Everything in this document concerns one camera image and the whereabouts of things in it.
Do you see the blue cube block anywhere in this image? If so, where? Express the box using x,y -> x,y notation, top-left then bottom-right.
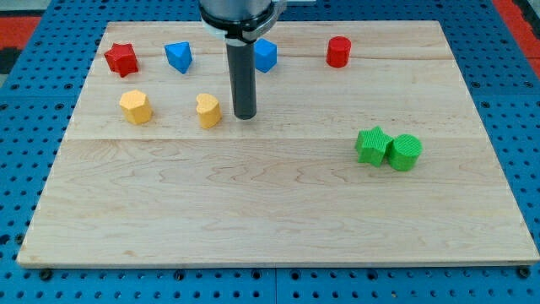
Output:
254,38 -> 278,73

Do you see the blue triangle block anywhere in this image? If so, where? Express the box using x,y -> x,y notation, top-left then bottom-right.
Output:
165,41 -> 192,74

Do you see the yellow heart block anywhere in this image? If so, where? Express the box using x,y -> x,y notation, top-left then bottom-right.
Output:
196,93 -> 222,129

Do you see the light wooden board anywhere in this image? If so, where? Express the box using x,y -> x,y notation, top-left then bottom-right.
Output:
17,21 -> 539,269

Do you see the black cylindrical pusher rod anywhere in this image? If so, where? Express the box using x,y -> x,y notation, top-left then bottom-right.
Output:
227,42 -> 257,120

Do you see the green star block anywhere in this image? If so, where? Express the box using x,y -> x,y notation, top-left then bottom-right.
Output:
354,126 -> 393,167

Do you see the red cylinder block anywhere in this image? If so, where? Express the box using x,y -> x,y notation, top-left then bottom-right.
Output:
326,36 -> 352,68

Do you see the green cylinder block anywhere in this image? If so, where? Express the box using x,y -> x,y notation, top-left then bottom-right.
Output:
387,134 -> 423,171

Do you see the yellow hexagon block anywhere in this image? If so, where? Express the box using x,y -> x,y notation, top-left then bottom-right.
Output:
119,90 -> 153,125

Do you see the red star block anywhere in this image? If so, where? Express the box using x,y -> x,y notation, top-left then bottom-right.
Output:
104,43 -> 138,78

